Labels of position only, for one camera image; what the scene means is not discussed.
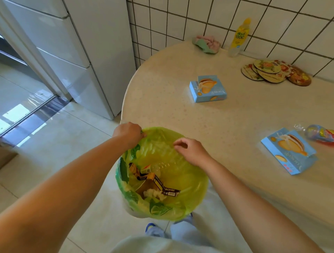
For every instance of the person's left fingers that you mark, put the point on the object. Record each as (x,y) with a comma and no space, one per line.
(141,133)

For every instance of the person's blue left shoe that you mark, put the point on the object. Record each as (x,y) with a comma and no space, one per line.
(150,228)

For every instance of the white sliding door frame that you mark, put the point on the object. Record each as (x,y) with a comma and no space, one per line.
(28,49)

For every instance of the crumpled white paper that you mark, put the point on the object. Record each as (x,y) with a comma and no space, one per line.
(154,194)

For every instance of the person's right fingers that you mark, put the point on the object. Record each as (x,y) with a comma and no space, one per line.
(180,146)

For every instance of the person's right hand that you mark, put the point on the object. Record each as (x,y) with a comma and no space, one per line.
(193,153)

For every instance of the dark metal door track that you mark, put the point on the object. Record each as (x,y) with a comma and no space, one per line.
(31,120)

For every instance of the closed blue pastry box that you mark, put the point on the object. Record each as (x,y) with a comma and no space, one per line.
(208,88)

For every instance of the person's right forearm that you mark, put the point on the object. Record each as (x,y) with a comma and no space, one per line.
(250,208)

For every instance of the round printed coaster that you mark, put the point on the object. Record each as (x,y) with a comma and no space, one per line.
(249,73)
(286,68)
(272,77)
(267,66)
(300,77)

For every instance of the long black-brown incense box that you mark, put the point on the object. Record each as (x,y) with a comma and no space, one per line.
(163,186)

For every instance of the translucent yellow-green trash bag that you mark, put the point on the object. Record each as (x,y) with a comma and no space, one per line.
(169,146)

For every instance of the short black-brown carton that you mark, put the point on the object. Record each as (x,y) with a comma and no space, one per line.
(135,172)

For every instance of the person's left hand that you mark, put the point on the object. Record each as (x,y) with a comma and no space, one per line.
(127,133)

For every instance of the opened flat blue pastry box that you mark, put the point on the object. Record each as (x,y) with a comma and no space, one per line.
(288,150)

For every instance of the yellow drink bottle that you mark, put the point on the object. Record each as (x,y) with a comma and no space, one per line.
(240,36)

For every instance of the person's pale shirt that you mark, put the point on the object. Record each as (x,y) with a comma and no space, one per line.
(161,246)

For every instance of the white refrigerator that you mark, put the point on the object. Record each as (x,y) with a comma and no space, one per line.
(86,52)

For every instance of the pink and green cloth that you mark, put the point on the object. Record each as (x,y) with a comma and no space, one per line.
(206,44)

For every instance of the colourful plastic snack packet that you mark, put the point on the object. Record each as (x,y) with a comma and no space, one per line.
(319,133)

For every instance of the white leaf-print trash bin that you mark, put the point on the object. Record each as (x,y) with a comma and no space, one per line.
(135,212)

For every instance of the person's left forearm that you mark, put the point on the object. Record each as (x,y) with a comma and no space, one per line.
(60,192)

